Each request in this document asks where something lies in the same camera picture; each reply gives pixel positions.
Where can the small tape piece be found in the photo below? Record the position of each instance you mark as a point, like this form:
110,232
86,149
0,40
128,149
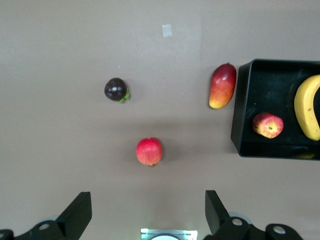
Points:
166,30

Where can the yellow banana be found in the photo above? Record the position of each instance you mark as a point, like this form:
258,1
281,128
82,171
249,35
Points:
303,105

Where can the dark purple eggplant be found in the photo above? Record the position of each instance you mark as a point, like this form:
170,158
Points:
115,88

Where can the red yellow apple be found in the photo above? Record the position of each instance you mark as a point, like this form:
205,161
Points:
267,125

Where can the red pomegranate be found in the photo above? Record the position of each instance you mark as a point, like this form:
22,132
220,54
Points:
149,151

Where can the red yellow mango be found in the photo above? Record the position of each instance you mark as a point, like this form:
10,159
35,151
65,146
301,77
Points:
222,86

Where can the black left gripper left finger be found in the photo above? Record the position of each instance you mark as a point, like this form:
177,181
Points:
72,217

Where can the black rectangular box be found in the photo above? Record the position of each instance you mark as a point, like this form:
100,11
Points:
270,85

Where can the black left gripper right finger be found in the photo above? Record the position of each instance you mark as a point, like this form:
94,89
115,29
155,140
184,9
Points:
217,215

